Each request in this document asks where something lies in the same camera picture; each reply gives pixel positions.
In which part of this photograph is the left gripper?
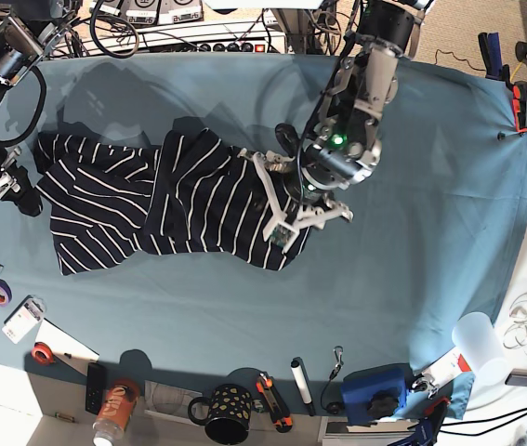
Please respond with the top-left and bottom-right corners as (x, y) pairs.
(281, 169), (337, 218)

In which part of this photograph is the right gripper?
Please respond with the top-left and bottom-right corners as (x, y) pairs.
(0, 164), (43, 217)

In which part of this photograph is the navy white striped t-shirt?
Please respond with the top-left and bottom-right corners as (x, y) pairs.
(33, 129), (309, 275)

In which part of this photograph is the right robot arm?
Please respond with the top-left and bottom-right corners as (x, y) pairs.
(0, 1), (83, 217)

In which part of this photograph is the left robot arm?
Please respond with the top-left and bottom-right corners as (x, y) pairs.
(275, 1), (431, 209)

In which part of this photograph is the purple tape roll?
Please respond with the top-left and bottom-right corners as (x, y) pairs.
(0, 279), (12, 307)

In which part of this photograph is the teal table cloth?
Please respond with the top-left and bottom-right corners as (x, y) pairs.
(0, 53), (527, 412)

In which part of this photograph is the white packaged card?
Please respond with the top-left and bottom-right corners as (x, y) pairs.
(2, 295), (46, 344)

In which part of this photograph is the white paper sheet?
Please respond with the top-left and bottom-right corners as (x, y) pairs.
(35, 319), (99, 361)

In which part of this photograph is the white black marker pen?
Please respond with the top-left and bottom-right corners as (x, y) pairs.
(290, 358), (316, 417)

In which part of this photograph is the red tape roll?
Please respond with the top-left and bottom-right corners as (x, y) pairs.
(31, 342), (56, 366)

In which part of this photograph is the black remote control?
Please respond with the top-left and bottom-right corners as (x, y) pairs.
(86, 362), (107, 415)

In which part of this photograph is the translucent plastic cup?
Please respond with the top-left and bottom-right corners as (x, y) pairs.
(452, 312), (511, 386)

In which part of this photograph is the orange black utility knife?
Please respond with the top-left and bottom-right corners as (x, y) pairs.
(256, 372), (294, 434)

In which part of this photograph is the white red card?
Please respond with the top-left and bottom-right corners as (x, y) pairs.
(412, 348), (471, 391)

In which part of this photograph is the black mug with yellow leaves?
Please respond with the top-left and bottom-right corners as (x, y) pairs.
(188, 384), (253, 445)

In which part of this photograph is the orange drink bottle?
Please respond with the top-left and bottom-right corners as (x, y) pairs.
(93, 378), (140, 446)

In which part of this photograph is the orange black clamp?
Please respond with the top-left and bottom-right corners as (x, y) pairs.
(511, 81), (527, 134)

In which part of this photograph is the black lanyard with clip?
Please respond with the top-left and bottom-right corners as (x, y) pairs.
(320, 347), (344, 416)

